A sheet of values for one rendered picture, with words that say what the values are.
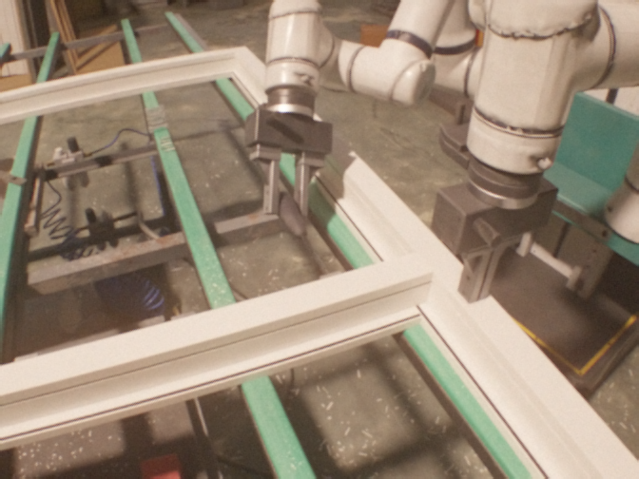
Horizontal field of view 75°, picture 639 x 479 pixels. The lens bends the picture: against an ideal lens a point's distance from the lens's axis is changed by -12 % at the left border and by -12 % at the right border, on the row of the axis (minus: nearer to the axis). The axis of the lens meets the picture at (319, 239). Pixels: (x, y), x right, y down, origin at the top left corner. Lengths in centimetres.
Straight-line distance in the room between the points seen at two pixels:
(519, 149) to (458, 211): 8
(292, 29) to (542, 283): 117
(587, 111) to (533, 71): 97
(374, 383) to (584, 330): 69
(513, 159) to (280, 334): 32
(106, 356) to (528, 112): 48
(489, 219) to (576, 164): 97
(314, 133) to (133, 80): 80
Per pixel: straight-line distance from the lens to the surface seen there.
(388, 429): 153
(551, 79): 41
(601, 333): 155
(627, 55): 48
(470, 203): 46
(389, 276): 59
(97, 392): 57
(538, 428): 54
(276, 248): 209
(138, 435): 89
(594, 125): 137
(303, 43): 76
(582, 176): 141
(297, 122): 73
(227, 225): 86
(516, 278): 160
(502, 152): 43
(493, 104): 42
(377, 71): 79
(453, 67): 135
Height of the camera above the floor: 133
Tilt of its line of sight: 39 degrees down
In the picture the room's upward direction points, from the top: straight up
